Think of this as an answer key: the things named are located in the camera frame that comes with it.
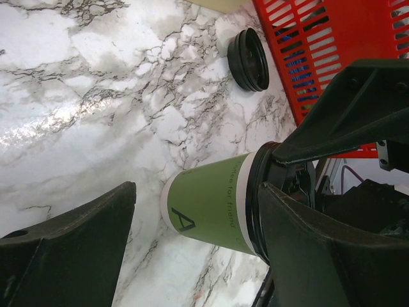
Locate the red plastic basket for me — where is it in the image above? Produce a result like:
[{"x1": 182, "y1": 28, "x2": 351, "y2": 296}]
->
[{"x1": 252, "y1": 0, "x2": 409, "y2": 153}]

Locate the beige paper takeout bag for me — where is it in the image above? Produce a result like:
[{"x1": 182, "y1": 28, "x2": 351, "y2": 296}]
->
[{"x1": 187, "y1": 0, "x2": 247, "y2": 13}]

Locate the green paper coffee cup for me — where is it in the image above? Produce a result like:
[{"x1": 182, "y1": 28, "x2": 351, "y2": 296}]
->
[{"x1": 160, "y1": 153, "x2": 256, "y2": 255}]

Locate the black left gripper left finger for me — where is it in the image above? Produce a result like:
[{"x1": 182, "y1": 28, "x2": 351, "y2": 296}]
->
[{"x1": 1, "y1": 182, "x2": 136, "y2": 306}]

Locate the black plastic cup lid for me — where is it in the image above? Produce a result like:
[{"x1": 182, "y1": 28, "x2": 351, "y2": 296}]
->
[{"x1": 243, "y1": 141, "x2": 317, "y2": 266}]

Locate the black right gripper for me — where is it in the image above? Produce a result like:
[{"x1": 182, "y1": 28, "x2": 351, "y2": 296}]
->
[{"x1": 273, "y1": 59, "x2": 409, "y2": 173}]

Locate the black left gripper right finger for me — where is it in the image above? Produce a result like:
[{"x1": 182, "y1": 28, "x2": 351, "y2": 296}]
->
[{"x1": 258, "y1": 183, "x2": 408, "y2": 306}]

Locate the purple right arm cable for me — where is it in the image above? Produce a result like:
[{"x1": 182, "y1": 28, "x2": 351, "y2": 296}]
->
[{"x1": 340, "y1": 164, "x2": 368, "y2": 193}]

